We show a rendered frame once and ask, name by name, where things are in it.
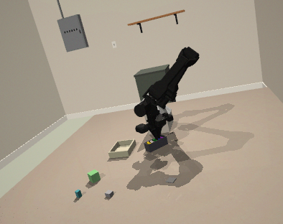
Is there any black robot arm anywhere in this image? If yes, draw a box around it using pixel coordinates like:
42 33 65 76
134 47 199 127

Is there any small teal block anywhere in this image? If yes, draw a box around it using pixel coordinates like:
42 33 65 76
75 190 82 198

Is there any green cube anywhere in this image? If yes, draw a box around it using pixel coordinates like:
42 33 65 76
87 169 101 183

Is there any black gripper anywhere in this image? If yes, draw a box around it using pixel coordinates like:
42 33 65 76
135 109 174 140

